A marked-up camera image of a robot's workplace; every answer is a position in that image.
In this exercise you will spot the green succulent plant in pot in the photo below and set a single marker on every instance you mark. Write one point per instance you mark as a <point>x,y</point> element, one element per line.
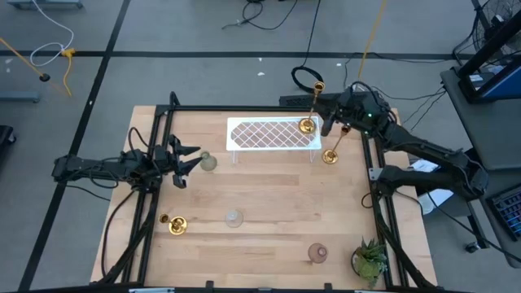
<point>369,260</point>

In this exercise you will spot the black cart caster wheel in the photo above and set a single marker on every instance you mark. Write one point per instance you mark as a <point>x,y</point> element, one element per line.
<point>473,247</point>

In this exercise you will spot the white paper sheet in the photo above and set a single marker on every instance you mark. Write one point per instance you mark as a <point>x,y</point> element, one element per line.
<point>424,165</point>

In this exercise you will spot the medium gold candlestick holder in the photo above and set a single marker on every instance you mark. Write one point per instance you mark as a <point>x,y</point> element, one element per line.
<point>330,156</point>

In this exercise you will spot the black power strip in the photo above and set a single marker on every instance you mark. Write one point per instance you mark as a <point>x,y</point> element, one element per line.
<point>295,101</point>

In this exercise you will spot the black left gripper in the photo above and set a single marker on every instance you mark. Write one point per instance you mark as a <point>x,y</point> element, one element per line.
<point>167,156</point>

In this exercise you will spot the grey side cart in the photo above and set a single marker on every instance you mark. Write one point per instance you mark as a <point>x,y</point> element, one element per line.
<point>488,122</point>

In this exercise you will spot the black aluminium table frame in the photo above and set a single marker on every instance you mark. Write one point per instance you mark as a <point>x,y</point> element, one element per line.
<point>260,108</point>

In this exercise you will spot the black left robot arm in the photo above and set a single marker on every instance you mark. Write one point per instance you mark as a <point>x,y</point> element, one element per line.
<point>93,167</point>

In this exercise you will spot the tall gold candlestick holder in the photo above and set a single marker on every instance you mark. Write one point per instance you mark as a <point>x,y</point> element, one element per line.
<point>307,125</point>

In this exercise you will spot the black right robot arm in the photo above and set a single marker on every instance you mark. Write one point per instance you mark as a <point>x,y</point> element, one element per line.
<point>431,146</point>

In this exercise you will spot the white lattice shelf rack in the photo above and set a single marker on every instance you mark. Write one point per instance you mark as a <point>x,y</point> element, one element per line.
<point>244,121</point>

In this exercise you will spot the short gold candlestick holder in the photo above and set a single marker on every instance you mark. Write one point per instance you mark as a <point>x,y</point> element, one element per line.
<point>178,225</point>

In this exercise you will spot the black floor fan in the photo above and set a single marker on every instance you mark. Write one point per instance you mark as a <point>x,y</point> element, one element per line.
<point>494,20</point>

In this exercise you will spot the green glass candle holder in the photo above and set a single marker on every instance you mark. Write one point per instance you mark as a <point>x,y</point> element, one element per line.
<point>208,163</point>

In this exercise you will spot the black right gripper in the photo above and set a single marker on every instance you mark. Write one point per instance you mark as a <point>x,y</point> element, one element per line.
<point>360,108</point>

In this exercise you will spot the black keyboard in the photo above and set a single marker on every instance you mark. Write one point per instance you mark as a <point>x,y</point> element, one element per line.
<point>509,211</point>

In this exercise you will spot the pink glass candle holder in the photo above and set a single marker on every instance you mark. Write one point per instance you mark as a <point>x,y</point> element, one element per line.
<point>318,253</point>

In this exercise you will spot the black and blue monitor box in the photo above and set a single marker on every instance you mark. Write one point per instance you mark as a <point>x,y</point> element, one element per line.
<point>500,81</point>

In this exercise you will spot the grey furniture foot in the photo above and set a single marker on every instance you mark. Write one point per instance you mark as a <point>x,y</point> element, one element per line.
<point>45,3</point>
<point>18,97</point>

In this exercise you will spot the clear glass candle holder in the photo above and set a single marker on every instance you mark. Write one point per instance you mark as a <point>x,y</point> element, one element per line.
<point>234,219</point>

